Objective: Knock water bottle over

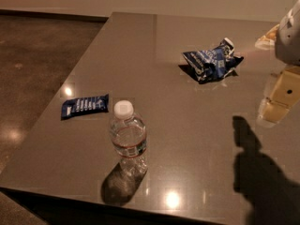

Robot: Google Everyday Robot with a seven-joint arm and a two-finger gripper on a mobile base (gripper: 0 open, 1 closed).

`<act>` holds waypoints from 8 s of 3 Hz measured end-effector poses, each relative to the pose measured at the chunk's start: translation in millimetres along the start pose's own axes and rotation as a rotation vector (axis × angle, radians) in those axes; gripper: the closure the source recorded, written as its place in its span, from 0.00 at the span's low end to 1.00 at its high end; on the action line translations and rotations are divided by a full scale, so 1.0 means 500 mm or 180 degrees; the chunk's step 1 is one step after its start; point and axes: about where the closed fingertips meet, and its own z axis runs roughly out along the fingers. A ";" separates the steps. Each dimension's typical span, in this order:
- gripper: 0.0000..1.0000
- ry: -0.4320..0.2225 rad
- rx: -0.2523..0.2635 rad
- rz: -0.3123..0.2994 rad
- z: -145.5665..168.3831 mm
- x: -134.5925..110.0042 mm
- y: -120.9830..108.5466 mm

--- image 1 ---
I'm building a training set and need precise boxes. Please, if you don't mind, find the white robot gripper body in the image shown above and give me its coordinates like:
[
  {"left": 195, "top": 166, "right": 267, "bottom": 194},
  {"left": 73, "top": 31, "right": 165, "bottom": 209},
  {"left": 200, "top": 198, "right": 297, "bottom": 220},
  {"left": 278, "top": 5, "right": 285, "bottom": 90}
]
[{"left": 275, "top": 0, "right": 300, "bottom": 66}]

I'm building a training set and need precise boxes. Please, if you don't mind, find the crumpled blue chip bag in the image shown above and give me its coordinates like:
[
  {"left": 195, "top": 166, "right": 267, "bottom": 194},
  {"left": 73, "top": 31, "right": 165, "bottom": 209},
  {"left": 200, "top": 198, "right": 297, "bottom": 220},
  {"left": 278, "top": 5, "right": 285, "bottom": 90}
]
[{"left": 182, "top": 37, "right": 244, "bottom": 83}]

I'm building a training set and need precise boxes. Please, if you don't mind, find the clear plastic water bottle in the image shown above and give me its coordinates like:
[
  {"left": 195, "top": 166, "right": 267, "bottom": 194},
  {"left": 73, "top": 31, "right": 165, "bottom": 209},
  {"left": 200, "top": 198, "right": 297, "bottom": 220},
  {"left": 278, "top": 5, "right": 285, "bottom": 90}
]
[{"left": 110, "top": 100, "right": 147, "bottom": 176}]

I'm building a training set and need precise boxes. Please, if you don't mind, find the small blue snack packet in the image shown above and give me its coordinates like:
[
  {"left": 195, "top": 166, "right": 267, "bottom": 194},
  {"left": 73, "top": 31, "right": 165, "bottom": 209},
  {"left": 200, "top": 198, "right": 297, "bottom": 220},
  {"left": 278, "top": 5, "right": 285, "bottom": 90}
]
[{"left": 61, "top": 95, "right": 110, "bottom": 120}]

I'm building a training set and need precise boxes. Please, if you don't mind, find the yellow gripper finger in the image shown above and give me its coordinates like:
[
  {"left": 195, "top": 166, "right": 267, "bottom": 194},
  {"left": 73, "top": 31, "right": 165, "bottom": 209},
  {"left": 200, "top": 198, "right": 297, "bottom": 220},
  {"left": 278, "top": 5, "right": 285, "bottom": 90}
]
[
  {"left": 257, "top": 66, "right": 300, "bottom": 128},
  {"left": 255, "top": 24, "right": 279, "bottom": 50}
]

